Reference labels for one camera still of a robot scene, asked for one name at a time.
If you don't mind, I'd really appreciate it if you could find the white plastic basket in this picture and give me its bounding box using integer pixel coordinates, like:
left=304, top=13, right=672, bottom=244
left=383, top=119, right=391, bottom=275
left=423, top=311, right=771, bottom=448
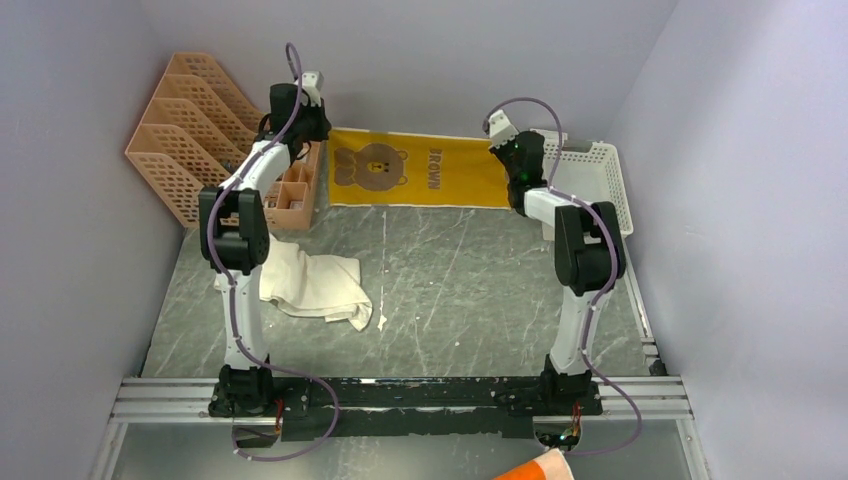
left=534, top=129, right=634, bottom=238

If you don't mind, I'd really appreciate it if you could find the yellow brown bear towel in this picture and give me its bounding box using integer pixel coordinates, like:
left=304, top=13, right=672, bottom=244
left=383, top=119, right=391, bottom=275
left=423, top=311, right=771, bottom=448
left=327, top=128, right=509, bottom=209

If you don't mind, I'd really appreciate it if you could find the white towel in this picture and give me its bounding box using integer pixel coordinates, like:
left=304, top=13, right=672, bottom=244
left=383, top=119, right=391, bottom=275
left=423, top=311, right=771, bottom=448
left=213, top=241, right=374, bottom=333

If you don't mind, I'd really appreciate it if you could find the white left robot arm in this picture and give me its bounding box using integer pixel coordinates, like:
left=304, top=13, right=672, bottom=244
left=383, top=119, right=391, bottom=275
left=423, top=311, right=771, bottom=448
left=198, top=72, right=331, bottom=418

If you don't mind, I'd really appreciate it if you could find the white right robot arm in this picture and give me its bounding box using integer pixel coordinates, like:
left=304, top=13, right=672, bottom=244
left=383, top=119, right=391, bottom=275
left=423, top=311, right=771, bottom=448
left=489, top=131, right=626, bottom=416

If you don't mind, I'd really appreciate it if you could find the orange plastic file rack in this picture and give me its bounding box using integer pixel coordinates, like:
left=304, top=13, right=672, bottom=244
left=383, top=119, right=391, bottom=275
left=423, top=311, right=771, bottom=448
left=124, top=52, right=327, bottom=232

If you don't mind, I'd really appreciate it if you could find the orange white striped object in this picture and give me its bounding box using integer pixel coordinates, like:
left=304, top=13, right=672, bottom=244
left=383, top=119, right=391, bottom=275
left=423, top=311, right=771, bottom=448
left=495, top=449, right=575, bottom=480

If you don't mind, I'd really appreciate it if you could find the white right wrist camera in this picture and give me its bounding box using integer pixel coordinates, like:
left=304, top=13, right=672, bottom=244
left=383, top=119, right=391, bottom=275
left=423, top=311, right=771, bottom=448
left=486, top=109, right=518, bottom=147

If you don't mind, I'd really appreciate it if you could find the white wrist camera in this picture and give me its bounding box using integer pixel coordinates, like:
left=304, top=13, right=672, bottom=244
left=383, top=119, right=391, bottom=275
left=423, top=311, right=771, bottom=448
left=486, top=109, right=518, bottom=147
left=298, top=71, right=324, bottom=107

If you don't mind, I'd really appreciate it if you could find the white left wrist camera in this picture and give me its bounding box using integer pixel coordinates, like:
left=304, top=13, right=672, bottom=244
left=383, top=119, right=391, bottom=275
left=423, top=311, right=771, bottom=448
left=298, top=71, right=324, bottom=107

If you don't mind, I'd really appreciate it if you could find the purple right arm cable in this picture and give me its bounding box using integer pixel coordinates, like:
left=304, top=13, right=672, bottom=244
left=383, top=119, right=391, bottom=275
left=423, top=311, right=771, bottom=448
left=482, top=97, right=644, bottom=458

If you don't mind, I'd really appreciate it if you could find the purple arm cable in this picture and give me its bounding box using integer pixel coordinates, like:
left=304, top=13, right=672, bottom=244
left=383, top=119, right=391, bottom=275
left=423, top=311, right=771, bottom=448
left=482, top=97, right=644, bottom=458
left=205, top=42, right=342, bottom=464

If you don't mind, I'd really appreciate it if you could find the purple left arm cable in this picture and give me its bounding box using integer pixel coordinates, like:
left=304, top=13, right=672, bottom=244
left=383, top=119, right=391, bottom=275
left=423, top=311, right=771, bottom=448
left=205, top=42, right=342, bottom=464

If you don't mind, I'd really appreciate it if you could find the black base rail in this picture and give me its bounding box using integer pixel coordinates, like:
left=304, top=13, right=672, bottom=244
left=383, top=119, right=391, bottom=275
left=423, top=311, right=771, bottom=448
left=205, top=374, right=603, bottom=441

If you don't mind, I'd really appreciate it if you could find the aluminium frame rail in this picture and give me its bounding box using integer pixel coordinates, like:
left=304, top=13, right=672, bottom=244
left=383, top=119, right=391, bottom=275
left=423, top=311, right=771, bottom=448
left=110, top=376, right=694, bottom=423

